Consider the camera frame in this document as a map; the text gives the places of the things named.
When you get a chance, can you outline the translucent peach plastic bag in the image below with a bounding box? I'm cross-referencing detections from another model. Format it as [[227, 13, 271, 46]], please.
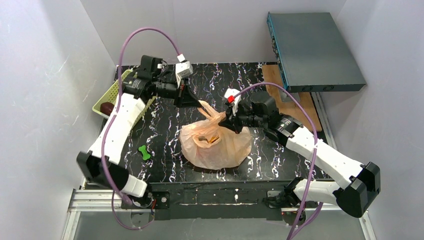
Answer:
[[179, 100, 252, 170]]

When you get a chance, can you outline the pale green plastic basket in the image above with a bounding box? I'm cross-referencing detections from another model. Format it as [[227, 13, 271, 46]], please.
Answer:
[[92, 66, 157, 123]]

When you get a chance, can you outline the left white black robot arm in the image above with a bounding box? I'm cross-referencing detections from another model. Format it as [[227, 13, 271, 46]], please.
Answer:
[[76, 53, 201, 198]]

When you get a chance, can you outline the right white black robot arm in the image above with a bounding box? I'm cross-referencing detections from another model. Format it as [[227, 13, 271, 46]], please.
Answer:
[[219, 88, 381, 218]]

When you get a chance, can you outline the dark purple fake plum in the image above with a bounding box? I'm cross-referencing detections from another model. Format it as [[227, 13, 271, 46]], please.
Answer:
[[99, 102, 115, 116]]

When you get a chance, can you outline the brown wooden board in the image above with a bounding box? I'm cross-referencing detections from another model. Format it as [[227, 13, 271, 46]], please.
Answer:
[[261, 64, 323, 132]]

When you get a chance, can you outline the green bone-shaped toy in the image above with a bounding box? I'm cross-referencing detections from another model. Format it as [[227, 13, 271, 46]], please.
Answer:
[[138, 145, 151, 161]]

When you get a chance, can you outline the grey metal box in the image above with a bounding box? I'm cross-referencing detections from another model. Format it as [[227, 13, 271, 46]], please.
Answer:
[[266, 12, 367, 93]]

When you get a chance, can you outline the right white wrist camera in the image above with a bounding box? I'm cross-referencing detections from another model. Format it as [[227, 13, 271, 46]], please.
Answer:
[[224, 88, 241, 116]]

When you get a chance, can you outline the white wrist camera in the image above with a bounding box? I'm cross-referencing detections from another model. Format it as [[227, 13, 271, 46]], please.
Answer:
[[175, 54, 193, 88], [224, 88, 241, 116]]

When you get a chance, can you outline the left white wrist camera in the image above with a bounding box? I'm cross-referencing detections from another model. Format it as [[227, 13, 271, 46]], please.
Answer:
[[175, 54, 193, 88]]

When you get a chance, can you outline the silver metal bracket mount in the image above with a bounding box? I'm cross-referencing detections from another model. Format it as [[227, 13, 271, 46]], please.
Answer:
[[280, 92, 301, 104]]

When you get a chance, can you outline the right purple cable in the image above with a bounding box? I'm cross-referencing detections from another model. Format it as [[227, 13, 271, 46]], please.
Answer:
[[233, 82, 324, 240]]

